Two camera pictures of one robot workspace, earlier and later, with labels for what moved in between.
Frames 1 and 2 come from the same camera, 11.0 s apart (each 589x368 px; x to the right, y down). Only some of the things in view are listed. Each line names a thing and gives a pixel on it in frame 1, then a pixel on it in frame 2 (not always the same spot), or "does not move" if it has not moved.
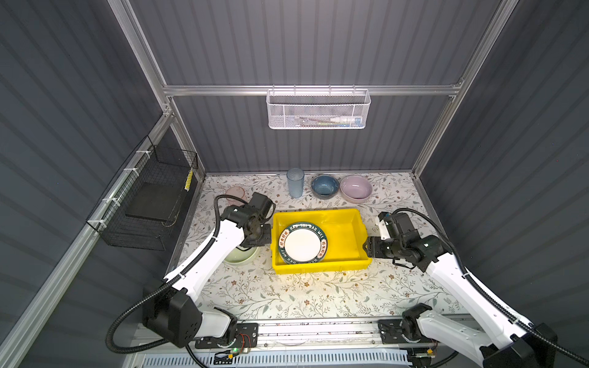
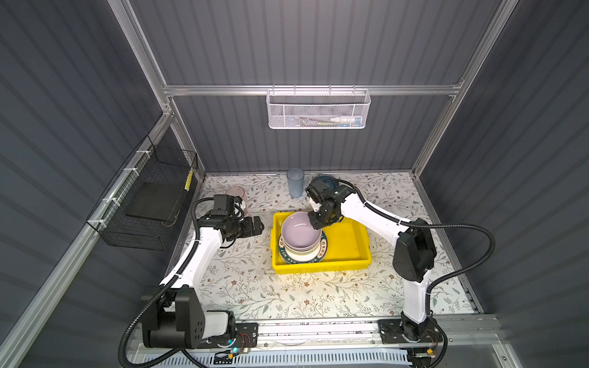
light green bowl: (237, 257) -> (302, 255)
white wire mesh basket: (318, 108) does not move
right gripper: (371, 247) -> (315, 224)
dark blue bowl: (324, 186) does not move
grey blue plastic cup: (296, 179) does not move
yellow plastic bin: (345, 234) does not move
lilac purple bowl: (356, 188) -> (298, 233)
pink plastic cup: (236, 192) does not move
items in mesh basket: (335, 121) does not move
